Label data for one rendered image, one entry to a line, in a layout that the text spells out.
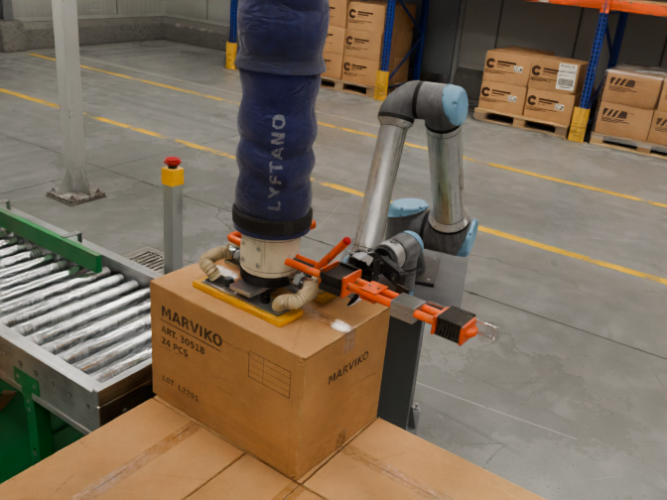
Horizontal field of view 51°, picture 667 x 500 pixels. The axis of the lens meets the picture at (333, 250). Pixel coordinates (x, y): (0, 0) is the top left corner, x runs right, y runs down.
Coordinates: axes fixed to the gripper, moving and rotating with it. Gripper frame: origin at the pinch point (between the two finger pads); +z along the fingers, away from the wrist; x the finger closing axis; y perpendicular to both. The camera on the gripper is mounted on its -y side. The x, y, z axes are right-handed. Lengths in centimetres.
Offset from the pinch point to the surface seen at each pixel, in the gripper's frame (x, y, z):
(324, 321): -12.9, 5.6, 3.4
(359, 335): -16.5, -2.7, -2.6
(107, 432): -53, 53, 41
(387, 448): -53, -14, -7
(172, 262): -49, 120, -46
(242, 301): -11.0, 27.5, 12.6
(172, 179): -11, 119, -46
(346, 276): 2.8, 0.2, 2.7
